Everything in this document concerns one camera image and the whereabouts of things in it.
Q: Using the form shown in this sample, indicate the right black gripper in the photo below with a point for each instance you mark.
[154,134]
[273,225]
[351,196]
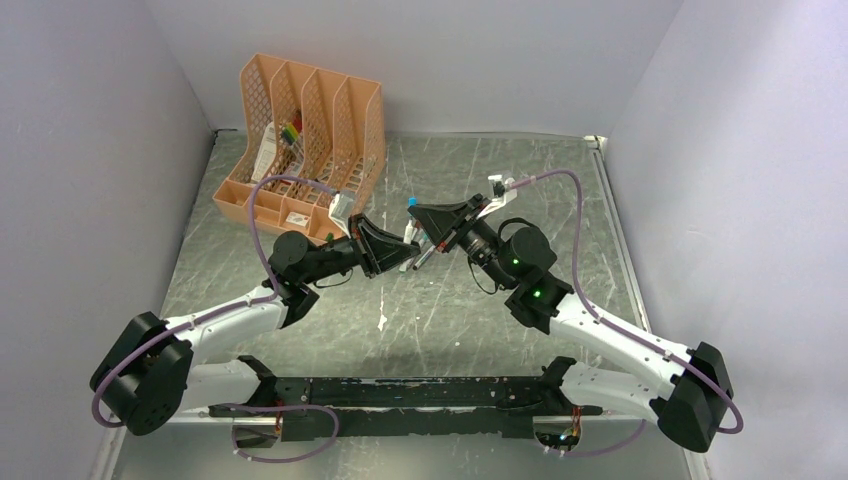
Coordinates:
[439,219]

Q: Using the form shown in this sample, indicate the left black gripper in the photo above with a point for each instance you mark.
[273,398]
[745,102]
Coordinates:
[375,249]

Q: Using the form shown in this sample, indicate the thin white pen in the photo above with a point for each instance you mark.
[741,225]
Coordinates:
[408,233]

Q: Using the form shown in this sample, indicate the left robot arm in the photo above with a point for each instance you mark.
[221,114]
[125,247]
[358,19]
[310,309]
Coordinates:
[160,367]

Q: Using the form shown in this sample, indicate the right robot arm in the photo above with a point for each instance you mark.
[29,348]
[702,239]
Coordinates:
[686,392]

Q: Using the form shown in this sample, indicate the orange plastic file organizer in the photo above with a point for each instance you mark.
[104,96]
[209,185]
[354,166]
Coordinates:
[342,145]

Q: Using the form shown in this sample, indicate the coloured markers in organizer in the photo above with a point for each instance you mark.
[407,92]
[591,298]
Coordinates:
[291,131]

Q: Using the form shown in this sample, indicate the white paper booklet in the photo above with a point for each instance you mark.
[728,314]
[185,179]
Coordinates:
[266,154]

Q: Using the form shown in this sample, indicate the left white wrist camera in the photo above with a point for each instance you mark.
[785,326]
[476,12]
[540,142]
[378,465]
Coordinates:
[341,209]

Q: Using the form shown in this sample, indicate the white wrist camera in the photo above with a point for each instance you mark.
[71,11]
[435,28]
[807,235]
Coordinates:
[502,193]
[341,209]

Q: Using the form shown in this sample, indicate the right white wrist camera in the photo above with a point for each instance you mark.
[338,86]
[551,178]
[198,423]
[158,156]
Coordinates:
[502,193]

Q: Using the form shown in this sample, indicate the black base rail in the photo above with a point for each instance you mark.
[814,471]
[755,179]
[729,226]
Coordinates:
[514,404]

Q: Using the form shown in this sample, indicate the aluminium frame rail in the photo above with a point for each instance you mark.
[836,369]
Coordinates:
[164,413]

